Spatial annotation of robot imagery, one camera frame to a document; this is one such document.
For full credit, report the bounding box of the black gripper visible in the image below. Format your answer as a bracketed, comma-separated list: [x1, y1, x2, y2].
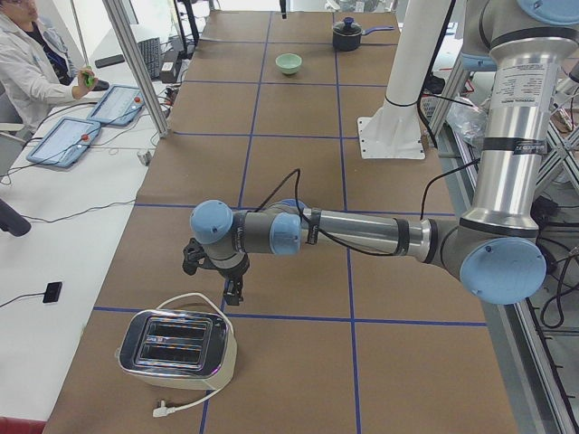
[199, 253, 250, 306]

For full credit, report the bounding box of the green bowl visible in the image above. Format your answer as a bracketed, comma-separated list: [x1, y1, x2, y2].
[275, 53, 302, 76]

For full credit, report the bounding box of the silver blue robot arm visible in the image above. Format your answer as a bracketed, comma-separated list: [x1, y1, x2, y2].
[183, 1, 578, 305]

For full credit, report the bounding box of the white chrome toaster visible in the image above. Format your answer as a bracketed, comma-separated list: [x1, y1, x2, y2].
[117, 309, 237, 391]

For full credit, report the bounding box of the small black square device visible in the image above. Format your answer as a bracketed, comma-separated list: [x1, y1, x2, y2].
[43, 281, 62, 304]

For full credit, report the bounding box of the far blue teach pendant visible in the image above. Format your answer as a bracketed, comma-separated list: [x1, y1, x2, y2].
[87, 85, 144, 127]

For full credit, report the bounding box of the blue teach pendant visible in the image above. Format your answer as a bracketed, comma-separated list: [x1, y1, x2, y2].
[87, 85, 144, 127]
[26, 117, 101, 168]

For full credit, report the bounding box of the near blue teach pendant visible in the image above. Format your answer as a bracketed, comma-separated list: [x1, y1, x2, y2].
[26, 117, 101, 168]

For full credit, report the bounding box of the black keyboard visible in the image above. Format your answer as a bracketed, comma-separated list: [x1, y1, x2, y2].
[138, 37, 162, 80]

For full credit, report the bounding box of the dark blue saucepan with lid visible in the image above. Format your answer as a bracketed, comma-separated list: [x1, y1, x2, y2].
[332, 17, 394, 52]

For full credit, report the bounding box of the crumpled clear plastic bag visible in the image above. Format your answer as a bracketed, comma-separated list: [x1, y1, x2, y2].
[446, 97, 488, 151]

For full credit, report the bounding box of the person in white coat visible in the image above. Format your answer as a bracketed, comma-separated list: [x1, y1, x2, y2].
[1, 1, 99, 131]

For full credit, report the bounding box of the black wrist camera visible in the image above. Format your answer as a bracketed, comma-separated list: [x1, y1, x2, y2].
[182, 238, 206, 276]

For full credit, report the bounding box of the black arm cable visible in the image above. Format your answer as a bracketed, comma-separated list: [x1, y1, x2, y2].
[252, 168, 483, 257]

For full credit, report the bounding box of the white toaster power cord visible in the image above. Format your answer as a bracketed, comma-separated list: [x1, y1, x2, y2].
[151, 292, 226, 419]

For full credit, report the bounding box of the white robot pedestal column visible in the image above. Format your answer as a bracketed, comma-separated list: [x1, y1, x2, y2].
[357, 0, 453, 160]

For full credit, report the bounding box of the aluminium frame post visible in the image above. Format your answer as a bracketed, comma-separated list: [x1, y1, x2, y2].
[103, 0, 169, 138]

